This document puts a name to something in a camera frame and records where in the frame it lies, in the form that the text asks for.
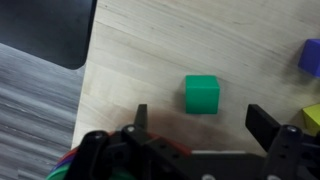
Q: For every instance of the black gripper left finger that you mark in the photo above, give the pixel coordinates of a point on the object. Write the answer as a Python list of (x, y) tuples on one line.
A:
[(141, 116)]

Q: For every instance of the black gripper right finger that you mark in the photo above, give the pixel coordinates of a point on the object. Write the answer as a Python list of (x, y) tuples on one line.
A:
[(263, 126)]

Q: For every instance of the green wooden cube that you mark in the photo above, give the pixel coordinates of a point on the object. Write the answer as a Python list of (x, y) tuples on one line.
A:
[(201, 94)]

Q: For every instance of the yellow wooden cube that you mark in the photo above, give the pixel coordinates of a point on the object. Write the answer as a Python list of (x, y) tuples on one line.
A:
[(312, 118)]

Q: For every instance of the purple wooden cube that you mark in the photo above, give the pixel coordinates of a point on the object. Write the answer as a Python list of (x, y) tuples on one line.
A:
[(310, 56)]

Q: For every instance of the green plastic bowl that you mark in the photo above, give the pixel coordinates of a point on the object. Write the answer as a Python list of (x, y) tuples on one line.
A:
[(56, 174)]

